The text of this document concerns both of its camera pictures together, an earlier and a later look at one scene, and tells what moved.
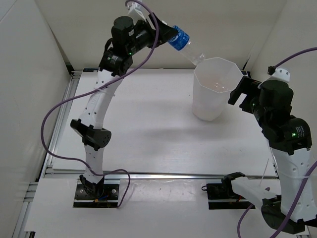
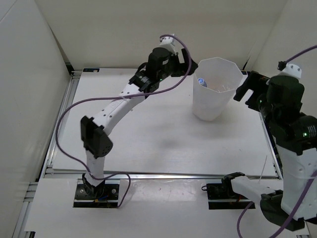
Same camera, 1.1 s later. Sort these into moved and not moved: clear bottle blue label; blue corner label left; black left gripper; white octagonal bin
Moved: black left gripper; clear bottle blue label
Not moved: white octagonal bin; blue corner label left
